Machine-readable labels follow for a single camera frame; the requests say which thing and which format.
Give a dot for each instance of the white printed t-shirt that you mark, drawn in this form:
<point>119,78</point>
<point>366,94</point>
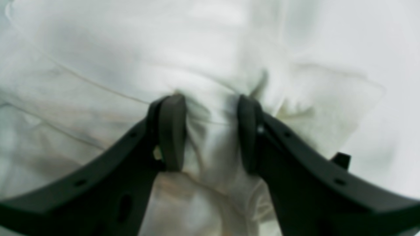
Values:
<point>77,74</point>

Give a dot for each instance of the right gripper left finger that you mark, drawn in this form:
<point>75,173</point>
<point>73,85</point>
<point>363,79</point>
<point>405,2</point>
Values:
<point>108,196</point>

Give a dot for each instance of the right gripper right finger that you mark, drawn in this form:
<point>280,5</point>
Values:
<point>313,196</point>

